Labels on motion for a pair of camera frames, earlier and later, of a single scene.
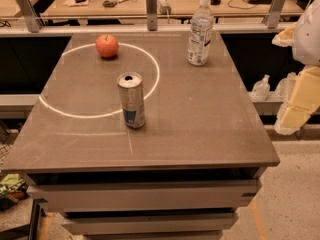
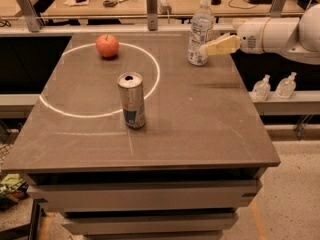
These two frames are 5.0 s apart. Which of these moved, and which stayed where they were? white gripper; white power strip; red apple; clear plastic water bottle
Moved: white gripper
Stayed: white power strip; clear plastic water bottle; red apple
